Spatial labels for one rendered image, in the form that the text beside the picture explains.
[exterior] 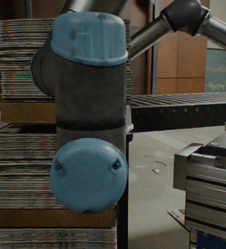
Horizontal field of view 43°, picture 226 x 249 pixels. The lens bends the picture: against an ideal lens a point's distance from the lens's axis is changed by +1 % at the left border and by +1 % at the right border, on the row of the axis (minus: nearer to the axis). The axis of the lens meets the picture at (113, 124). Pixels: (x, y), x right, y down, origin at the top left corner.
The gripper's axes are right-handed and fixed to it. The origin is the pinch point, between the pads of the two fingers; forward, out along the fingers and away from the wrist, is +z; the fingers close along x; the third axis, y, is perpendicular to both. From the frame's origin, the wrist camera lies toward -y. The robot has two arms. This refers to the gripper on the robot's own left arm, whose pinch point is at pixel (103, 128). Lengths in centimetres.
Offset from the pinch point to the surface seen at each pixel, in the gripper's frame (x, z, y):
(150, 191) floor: -31, 158, -85
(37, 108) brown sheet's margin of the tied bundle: 14.3, 1.5, 4.0
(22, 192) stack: 19.0, 2.7, -15.8
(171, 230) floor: -37, 101, -85
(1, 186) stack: 23.7, 2.6, -14.4
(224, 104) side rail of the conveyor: -58, 88, -6
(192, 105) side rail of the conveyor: -41, 82, -6
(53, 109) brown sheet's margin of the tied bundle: 10.9, 1.5, 3.9
